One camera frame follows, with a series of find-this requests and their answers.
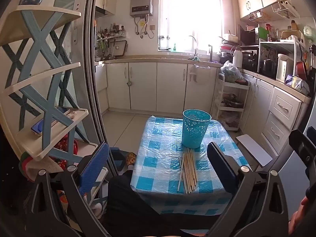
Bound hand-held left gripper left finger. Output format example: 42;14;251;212
26;142;110;237

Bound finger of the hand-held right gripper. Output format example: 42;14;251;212
289;129;316;178

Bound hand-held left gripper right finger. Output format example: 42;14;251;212
207;142;289;237

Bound bunch of wooden chopsticks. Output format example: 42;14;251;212
177;148;198;194

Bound blue perforated plastic basket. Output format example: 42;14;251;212
182;109;212;149

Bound hanging kitchen utensils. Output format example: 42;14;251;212
97;39;116;61

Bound person's right hand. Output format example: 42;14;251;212
288;197;316;235

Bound blue dustpan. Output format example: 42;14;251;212
110;148;129;171

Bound white stool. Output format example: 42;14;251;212
236;134;273;167

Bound red fleece-lined slipper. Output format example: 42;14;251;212
18;133;79;181

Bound white drawer cabinet row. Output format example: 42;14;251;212
241;70;311;153

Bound blue checked plastic tablecloth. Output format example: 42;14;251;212
130;116;250;215

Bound metal bowl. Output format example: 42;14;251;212
221;94;245;108

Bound blue food packet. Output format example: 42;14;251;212
285;75;310;95

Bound smartphone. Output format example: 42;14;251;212
31;107;67;136

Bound white storage trolley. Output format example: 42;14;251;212
214;73;250;131

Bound red pan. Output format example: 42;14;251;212
296;60;308;81

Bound white electric kettle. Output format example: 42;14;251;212
276;54;293;82

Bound black pot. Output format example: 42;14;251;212
262;59;278;77

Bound clear plastic bag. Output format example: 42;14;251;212
220;60;246;83

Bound white hanging door bin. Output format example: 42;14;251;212
189;64;211;83

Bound white base cabinet row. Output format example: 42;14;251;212
95;60;224;115

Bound black toaster oven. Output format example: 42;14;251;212
242;51;258;71

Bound white thermos jug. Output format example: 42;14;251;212
231;46;244;69

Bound white and blue corner shelf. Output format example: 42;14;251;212
0;4;109;218

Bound white counter shelf rack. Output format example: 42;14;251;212
258;36;305;79

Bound curved metal faucet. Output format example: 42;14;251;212
189;36;198;57

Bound hanging black-rimmed tray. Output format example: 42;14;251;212
109;40;128;59

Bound black microwave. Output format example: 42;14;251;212
238;25;260;46

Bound kitchen window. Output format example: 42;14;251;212
158;0;224;55

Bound grey sliding door frame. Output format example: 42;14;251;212
74;0;119;176

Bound wall spice rack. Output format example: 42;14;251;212
96;23;127;42

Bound large white wire basket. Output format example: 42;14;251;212
272;1;300;20

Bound small white wire basket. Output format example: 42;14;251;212
249;10;271;23

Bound water heater hoses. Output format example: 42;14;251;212
134;16;155;39

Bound grey wall water heater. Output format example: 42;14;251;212
130;0;153;18

